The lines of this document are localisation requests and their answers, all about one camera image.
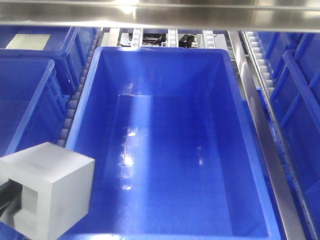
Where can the black sensor device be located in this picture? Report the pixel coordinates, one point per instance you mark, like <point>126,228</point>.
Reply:
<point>188,41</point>

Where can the steel divider rail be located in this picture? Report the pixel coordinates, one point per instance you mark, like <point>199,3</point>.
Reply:
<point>290,220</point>

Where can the white roller track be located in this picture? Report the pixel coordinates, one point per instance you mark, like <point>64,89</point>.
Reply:
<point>75,99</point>
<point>261,65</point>

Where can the right white roller track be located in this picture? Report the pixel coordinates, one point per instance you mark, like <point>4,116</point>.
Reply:
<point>261,65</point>

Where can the gray hollow square base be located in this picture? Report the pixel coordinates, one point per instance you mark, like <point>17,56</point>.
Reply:
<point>56,190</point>

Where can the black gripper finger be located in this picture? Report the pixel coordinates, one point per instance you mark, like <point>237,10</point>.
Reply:
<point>8,192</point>

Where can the large blue target bin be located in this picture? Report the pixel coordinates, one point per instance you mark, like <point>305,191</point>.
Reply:
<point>175,156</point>

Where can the left white roller track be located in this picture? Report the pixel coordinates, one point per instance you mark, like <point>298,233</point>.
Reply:
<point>75,99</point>

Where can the steel shelf top beam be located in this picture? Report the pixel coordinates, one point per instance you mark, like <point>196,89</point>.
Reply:
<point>259,15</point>

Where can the blue bin with paper label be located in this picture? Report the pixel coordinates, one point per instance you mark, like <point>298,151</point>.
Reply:
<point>69,47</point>

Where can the blue bin near left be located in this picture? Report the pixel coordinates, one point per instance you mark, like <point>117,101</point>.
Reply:
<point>32,106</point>

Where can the blue bin far right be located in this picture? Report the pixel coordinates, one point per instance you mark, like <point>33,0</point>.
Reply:
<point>293,59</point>

